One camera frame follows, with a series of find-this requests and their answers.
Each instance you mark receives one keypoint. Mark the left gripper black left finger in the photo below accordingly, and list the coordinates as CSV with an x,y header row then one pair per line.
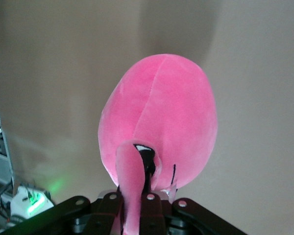
x,y
105,211

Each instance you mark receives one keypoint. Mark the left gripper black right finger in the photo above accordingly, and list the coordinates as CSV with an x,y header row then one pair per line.
x,y
153,214

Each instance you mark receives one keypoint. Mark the pink round plush toy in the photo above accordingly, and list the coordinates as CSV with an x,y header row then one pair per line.
x,y
166,110

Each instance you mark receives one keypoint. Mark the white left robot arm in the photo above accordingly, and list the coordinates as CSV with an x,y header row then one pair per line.
x,y
19,205

